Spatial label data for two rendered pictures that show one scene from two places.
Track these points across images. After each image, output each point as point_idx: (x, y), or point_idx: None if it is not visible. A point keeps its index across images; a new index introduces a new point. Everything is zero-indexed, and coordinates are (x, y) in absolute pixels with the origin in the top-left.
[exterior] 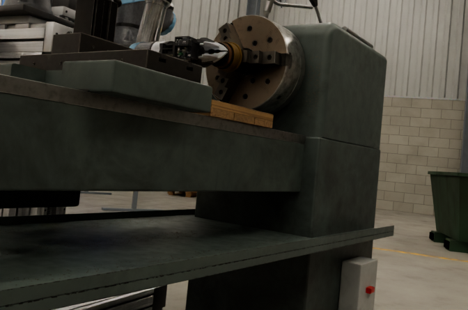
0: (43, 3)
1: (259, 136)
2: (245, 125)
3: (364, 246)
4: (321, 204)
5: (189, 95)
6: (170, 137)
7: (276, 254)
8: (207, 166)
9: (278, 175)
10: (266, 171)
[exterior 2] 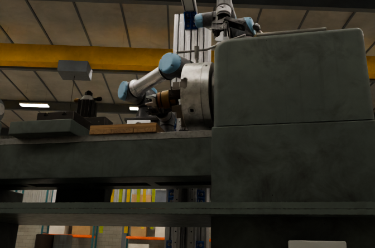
0: (143, 113)
1: (145, 139)
2: (128, 135)
3: (357, 232)
4: (225, 181)
5: (53, 126)
6: (63, 150)
7: (108, 209)
8: (92, 163)
9: (175, 164)
10: (158, 162)
